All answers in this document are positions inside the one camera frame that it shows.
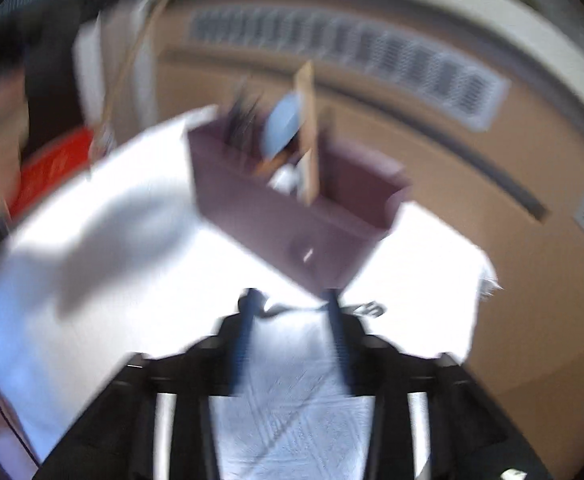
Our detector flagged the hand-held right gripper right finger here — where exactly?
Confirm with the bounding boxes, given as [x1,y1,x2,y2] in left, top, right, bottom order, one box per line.
[322,287,557,480]

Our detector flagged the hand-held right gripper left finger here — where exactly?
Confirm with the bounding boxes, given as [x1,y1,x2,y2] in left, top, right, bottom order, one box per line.
[32,287,263,480]

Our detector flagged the light wooden chopstick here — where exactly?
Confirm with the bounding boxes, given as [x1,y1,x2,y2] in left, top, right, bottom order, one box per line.
[293,59,321,208]
[88,0,201,172]

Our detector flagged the maroon plastic utensil container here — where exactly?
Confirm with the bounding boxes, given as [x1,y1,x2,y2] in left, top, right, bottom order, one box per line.
[186,109,413,297]

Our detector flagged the blue-grey plastic spoon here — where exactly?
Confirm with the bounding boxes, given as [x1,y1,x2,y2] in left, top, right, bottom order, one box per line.
[261,91,305,162]

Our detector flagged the red box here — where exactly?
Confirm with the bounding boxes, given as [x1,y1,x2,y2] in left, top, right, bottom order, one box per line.
[6,126,99,222]

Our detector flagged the white textured table cloth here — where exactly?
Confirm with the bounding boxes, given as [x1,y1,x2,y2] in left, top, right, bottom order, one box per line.
[0,105,498,480]

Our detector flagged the long grey vent grille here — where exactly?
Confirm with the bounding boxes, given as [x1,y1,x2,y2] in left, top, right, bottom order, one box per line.
[188,6,511,132]

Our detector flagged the beige kitchen counter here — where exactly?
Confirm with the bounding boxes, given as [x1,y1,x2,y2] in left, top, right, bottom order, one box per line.
[172,0,584,151]

